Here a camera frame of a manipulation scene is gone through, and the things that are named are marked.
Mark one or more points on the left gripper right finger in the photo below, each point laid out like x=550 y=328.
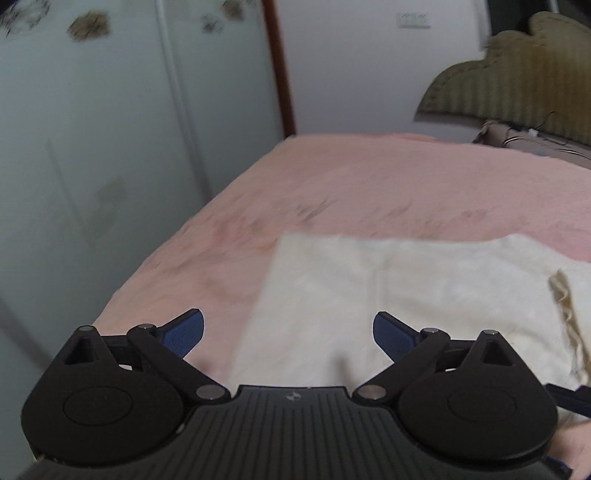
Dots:
x=414 y=355

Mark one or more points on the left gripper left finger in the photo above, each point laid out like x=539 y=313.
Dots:
x=163 y=350

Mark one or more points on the white wall socket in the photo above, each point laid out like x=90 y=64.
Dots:
x=413 y=20

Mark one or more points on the cream white pants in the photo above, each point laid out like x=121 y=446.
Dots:
x=313 y=323

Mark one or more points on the pink bed blanket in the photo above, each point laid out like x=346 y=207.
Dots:
x=365 y=187

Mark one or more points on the frosted glass wardrobe door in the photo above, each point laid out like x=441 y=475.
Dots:
x=119 y=121

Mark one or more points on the striped grey mattress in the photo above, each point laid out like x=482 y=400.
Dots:
x=529 y=140

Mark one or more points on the brown wooden door frame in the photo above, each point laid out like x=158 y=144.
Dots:
x=279 y=67

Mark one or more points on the olive green headboard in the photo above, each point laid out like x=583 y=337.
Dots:
x=539 y=80

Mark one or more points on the dark window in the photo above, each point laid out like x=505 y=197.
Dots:
x=515 y=14

